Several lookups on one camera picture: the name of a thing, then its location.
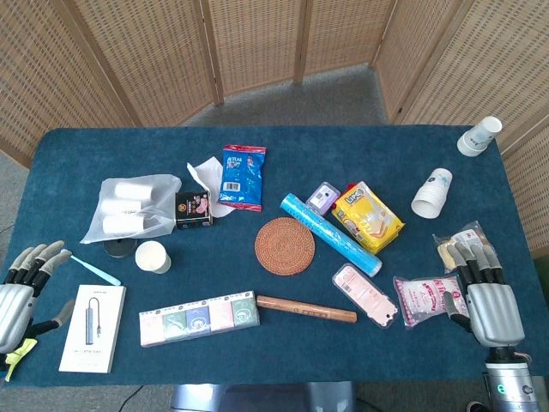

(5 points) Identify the white usb hub box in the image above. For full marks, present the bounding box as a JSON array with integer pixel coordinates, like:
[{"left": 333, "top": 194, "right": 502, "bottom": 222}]
[{"left": 58, "top": 283, "right": 127, "bottom": 374}]

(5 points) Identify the white paper roll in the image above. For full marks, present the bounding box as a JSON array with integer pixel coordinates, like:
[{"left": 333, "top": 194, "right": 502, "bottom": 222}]
[
  {"left": 101, "top": 214, "right": 145, "bottom": 235},
  {"left": 113, "top": 182, "right": 152, "bottom": 202},
  {"left": 100, "top": 199, "right": 145, "bottom": 217}
]

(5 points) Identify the paper cup stack tilted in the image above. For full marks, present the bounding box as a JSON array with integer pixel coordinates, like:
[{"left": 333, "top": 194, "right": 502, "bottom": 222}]
[{"left": 456, "top": 115, "right": 503, "bottom": 156}]

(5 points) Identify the pink clear flat package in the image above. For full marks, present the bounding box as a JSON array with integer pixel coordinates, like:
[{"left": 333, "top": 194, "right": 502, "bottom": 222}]
[{"left": 332, "top": 262, "right": 400, "bottom": 330}]

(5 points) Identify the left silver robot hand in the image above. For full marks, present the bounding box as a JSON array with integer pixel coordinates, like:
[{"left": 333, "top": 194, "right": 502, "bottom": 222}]
[{"left": 0, "top": 239, "right": 76, "bottom": 355}]

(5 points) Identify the small purple box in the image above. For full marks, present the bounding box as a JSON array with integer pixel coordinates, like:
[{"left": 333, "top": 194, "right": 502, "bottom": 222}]
[{"left": 305, "top": 181, "right": 342, "bottom": 217}]

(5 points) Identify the blue table cloth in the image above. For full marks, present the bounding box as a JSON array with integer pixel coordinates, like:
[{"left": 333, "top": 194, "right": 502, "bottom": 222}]
[{"left": 0, "top": 124, "right": 542, "bottom": 390}]

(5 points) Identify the pink white candy bag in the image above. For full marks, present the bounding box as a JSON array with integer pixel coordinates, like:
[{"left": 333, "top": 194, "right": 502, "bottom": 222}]
[{"left": 393, "top": 276, "right": 471, "bottom": 330}]

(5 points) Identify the light blue plastic roll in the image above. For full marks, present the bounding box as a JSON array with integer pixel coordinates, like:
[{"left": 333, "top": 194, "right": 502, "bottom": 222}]
[{"left": 280, "top": 192, "right": 383, "bottom": 278}]

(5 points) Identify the grey robot torso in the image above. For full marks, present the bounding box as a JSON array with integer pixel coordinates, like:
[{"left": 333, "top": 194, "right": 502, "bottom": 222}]
[{"left": 171, "top": 380, "right": 357, "bottom": 412}]

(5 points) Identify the white paper cup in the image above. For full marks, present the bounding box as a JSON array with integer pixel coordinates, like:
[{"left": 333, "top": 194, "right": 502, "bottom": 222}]
[{"left": 135, "top": 239, "right": 172, "bottom": 275}]

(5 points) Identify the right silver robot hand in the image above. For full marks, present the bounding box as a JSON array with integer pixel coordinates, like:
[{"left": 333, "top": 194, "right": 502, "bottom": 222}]
[{"left": 443, "top": 242, "right": 525, "bottom": 348}]

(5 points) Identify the brown woven round coaster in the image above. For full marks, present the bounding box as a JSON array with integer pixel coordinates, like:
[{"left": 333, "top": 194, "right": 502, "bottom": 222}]
[{"left": 254, "top": 216, "right": 317, "bottom": 276}]

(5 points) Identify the light blue toothbrush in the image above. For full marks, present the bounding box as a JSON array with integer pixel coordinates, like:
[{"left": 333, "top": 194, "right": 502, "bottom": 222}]
[{"left": 63, "top": 247, "right": 123, "bottom": 287}]

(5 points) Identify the yellow green tag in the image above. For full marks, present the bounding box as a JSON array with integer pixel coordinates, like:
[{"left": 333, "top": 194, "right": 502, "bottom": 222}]
[{"left": 3, "top": 337, "right": 39, "bottom": 383}]

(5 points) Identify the crumpled white paper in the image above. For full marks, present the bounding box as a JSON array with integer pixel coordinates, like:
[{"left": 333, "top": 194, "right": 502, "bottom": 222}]
[{"left": 186, "top": 156, "right": 235, "bottom": 219}]

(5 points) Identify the paper cup stack lying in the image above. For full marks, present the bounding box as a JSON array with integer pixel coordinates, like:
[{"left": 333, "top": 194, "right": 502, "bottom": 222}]
[{"left": 410, "top": 167, "right": 454, "bottom": 219}]

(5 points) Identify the blue snack bag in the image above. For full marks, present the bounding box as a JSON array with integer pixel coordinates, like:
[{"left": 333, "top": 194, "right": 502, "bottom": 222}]
[{"left": 217, "top": 144, "right": 268, "bottom": 213}]

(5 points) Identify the yellow biscuit bag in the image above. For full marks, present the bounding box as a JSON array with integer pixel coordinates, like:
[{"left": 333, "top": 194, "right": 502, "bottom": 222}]
[{"left": 332, "top": 180, "right": 406, "bottom": 255}]

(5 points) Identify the black tin box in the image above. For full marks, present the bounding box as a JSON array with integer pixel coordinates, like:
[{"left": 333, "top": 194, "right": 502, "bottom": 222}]
[{"left": 174, "top": 191, "right": 214, "bottom": 231}]

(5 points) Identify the clear snack bag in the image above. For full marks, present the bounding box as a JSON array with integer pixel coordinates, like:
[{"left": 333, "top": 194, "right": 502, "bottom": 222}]
[{"left": 431, "top": 221, "right": 494, "bottom": 274}]

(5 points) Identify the black round metal disc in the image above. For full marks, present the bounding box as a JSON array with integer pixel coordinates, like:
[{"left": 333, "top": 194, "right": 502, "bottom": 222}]
[{"left": 102, "top": 239, "right": 138, "bottom": 258}]

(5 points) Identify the colourful tissue multipack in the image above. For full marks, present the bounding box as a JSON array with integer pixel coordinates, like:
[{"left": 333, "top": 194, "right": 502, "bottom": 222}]
[{"left": 138, "top": 290, "right": 262, "bottom": 348}]

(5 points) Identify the wicker folding screen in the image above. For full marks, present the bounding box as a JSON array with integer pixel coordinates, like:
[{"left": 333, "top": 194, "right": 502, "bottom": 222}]
[{"left": 0, "top": 0, "right": 549, "bottom": 258}]

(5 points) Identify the translucent plastic bag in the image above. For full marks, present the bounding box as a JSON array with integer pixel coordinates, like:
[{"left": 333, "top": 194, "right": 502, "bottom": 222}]
[{"left": 80, "top": 173, "right": 184, "bottom": 245}]

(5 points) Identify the wooden rolling pin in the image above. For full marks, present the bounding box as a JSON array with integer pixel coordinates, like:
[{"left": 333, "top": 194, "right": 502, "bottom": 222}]
[{"left": 256, "top": 294, "right": 358, "bottom": 324}]

